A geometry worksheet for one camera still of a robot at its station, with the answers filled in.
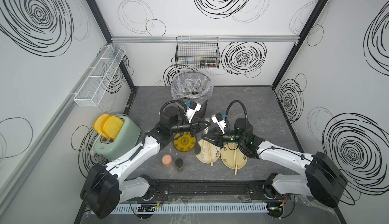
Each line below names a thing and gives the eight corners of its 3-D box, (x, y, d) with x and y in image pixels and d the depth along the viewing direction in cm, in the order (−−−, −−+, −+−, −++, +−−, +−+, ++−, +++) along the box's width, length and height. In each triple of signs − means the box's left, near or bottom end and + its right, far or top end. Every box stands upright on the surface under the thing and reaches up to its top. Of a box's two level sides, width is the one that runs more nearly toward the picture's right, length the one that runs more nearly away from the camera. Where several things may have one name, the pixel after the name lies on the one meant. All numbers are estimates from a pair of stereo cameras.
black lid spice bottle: (177, 171, 82) (175, 165, 74) (177, 164, 84) (175, 158, 76) (183, 171, 82) (182, 165, 74) (183, 164, 84) (182, 158, 76)
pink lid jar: (164, 171, 82) (161, 165, 73) (166, 162, 85) (162, 154, 77) (174, 171, 82) (172, 165, 73) (175, 162, 85) (173, 154, 77)
